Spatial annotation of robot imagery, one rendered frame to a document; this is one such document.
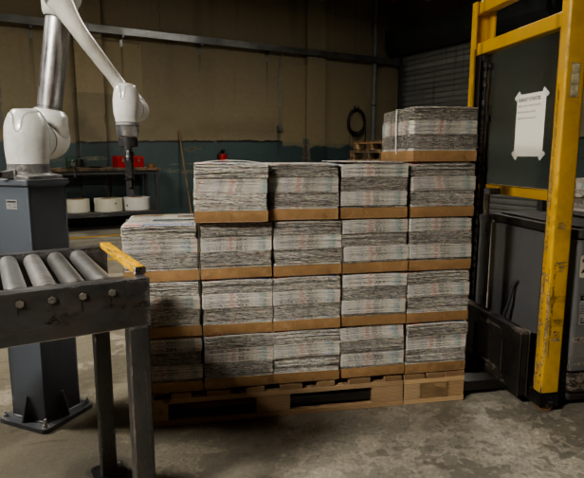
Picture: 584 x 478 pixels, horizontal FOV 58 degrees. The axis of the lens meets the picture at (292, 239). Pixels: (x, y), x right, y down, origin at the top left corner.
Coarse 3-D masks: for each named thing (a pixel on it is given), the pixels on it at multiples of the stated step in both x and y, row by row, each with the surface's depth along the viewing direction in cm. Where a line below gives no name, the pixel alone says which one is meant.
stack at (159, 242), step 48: (144, 240) 203; (192, 240) 206; (240, 240) 211; (288, 240) 214; (336, 240) 218; (384, 240) 222; (192, 288) 209; (240, 288) 213; (288, 288) 216; (336, 288) 220; (384, 288) 225; (192, 336) 216; (240, 336) 216; (288, 336) 221; (336, 336) 224; (384, 336) 229; (288, 384) 223; (336, 384) 228; (384, 384) 231
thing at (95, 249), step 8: (56, 248) 168; (64, 248) 168; (72, 248) 168; (80, 248) 168; (88, 248) 169; (96, 248) 170; (0, 256) 157; (16, 256) 159; (24, 256) 160; (40, 256) 162; (64, 256) 166; (96, 256) 171; (104, 256) 172; (72, 264) 167; (104, 264) 172; (24, 272) 161; (0, 280) 158; (56, 280) 166; (0, 288) 158
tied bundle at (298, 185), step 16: (272, 176) 209; (288, 176) 210; (304, 176) 211; (320, 176) 212; (336, 176) 213; (272, 192) 211; (288, 192) 212; (304, 192) 212; (320, 192) 213; (336, 192) 214; (272, 208) 212; (288, 208) 212; (304, 208) 213; (320, 208) 214; (336, 208) 215
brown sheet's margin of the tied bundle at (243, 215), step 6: (198, 216) 203; (204, 216) 203; (210, 216) 204; (216, 216) 204; (222, 216) 204; (228, 216) 205; (234, 216) 205; (240, 216) 205; (246, 216) 206; (252, 216) 206; (258, 216) 206; (264, 216) 207; (198, 222) 203; (204, 222) 204; (210, 222) 204; (216, 222) 204
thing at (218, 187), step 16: (208, 176) 201; (224, 176) 202; (240, 176) 203; (256, 176) 204; (208, 192) 204; (224, 192) 204; (240, 192) 205; (256, 192) 205; (208, 208) 204; (224, 208) 204; (240, 208) 205; (256, 208) 206
